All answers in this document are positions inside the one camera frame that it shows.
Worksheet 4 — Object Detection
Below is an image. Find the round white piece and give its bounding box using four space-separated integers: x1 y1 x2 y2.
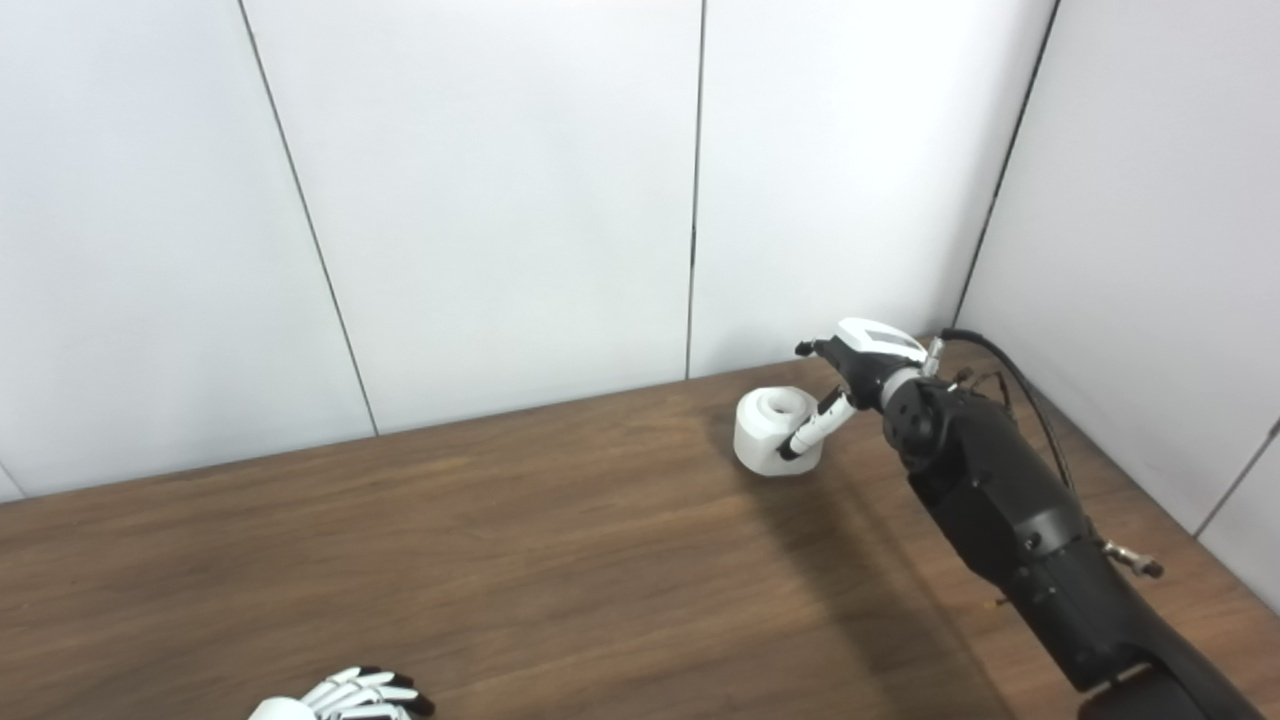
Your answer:
733 386 826 478

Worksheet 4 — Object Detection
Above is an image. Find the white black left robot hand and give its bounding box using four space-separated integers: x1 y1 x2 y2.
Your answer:
248 666 436 720

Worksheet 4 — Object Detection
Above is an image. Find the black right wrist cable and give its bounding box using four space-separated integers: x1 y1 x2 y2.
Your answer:
940 328 1076 491

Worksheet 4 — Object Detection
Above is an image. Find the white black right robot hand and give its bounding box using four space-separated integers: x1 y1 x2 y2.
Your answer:
778 318 931 462

